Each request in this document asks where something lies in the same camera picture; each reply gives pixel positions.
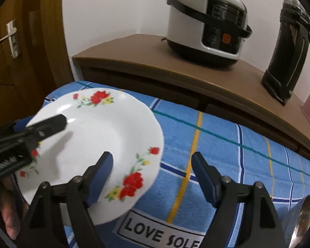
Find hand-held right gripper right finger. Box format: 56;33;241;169
191;151;287;248

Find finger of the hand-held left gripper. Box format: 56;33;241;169
0;117;33;145
26;114;68;145

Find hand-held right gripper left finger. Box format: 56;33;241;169
17;151;114;248

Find white plate with red flowers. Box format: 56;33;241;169
15;88;164;225

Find stainless steel bowl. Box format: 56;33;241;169
287;194;310;248

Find person's left hand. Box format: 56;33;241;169
0;176;22;241

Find blue plaid cloth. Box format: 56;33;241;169
43;81;310;248

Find wooden door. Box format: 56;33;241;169
0;0;51;137

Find brown wooden cabinet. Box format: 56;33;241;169
72;33;310;163

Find black thermos flask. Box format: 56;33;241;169
261;0;310;106

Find white and black rice cooker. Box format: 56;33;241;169
161;0;253;69

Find wooden door frame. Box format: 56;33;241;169
40;0;76;93

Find metal door handle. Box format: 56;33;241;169
0;20;21;59

